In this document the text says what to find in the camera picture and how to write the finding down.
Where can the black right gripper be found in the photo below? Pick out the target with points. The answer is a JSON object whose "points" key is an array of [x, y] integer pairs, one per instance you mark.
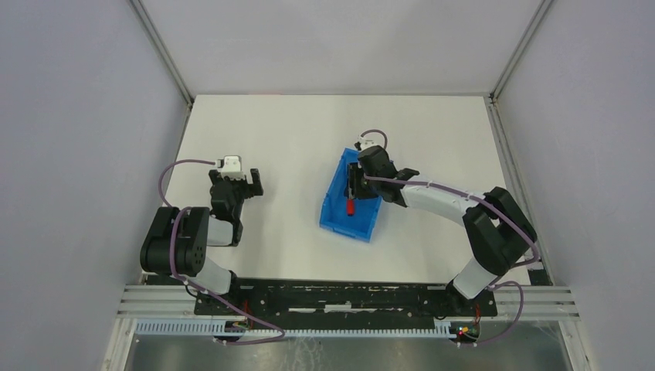
{"points": [[358, 179]]}

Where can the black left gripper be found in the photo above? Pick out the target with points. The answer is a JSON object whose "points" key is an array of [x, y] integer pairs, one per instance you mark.
{"points": [[238, 185]]}

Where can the red handled screwdriver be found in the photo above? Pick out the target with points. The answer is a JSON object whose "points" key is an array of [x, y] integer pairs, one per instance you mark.
{"points": [[350, 204]]}

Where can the blue plastic bin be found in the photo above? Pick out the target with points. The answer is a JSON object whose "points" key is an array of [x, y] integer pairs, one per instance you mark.
{"points": [[355, 219]]}

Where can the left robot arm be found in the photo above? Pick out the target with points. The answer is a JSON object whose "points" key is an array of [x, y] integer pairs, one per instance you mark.
{"points": [[177, 242]]}

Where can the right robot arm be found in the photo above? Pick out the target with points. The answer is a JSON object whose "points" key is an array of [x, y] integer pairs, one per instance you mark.
{"points": [[498, 231]]}

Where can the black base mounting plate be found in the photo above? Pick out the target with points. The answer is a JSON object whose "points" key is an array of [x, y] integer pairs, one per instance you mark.
{"points": [[354, 305]]}

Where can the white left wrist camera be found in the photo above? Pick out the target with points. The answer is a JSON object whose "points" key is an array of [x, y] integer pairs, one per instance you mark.
{"points": [[230, 167]]}

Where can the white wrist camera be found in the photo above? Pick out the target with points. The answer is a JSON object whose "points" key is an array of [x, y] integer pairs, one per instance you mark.
{"points": [[230, 167], [364, 144]]}

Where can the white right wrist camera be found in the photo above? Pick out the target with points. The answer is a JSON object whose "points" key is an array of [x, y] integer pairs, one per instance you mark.
{"points": [[364, 144]]}

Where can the aluminium frame post left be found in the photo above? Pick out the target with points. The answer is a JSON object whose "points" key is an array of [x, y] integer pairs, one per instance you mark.
{"points": [[156, 40]]}

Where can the aluminium frame post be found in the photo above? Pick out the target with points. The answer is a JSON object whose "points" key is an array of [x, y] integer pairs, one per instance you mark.
{"points": [[540, 14], [156, 40]]}

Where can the white slotted cable duct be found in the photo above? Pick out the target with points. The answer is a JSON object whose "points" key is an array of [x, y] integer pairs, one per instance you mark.
{"points": [[223, 328]]}

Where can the aluminium frame rail front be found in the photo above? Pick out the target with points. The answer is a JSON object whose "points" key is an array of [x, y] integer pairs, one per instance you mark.
{"points": [[540, 303]]}

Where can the aluminium frame post right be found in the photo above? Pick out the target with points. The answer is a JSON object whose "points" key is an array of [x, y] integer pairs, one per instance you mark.
{"points": [[540, 14]]}

